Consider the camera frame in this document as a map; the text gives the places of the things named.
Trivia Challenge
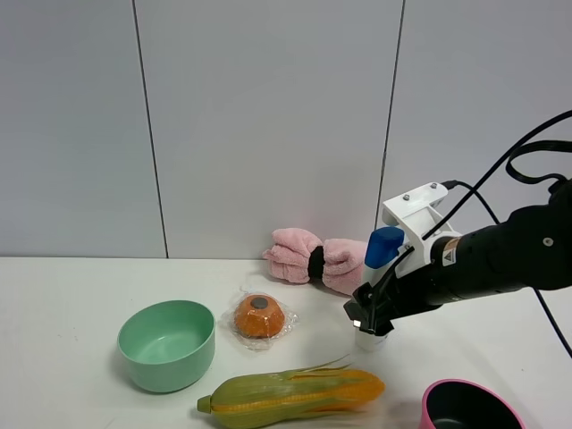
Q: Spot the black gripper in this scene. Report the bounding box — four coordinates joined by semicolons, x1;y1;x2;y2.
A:
343;265;447;334

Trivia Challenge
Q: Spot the white shampoo bottle blue cap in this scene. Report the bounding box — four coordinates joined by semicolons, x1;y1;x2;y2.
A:
355;226;405;352

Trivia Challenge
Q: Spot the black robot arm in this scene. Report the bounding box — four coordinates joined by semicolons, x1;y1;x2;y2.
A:
344;181;571;336

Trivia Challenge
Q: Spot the pink folded towel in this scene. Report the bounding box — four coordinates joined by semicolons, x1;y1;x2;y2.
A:
263;228;367;296

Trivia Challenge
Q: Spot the wrapped orange toy half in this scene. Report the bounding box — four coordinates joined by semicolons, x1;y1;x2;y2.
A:
219;290;299;352

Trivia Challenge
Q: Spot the pink black pot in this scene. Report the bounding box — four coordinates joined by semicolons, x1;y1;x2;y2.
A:
418;379;526;429

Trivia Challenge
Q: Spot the toy corn cob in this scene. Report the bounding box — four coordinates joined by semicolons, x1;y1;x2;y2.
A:
197;360;386;428

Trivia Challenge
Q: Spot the green plastic bowl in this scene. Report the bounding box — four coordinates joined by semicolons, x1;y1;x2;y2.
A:
117;300;215;393

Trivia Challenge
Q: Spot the black hair tie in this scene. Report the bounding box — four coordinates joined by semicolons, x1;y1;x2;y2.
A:
307;245;324;282

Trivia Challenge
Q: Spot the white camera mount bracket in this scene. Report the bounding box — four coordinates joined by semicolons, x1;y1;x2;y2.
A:
382;182;460;278

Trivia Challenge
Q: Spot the black cable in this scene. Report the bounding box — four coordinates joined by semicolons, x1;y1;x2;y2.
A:
422;109;572;361

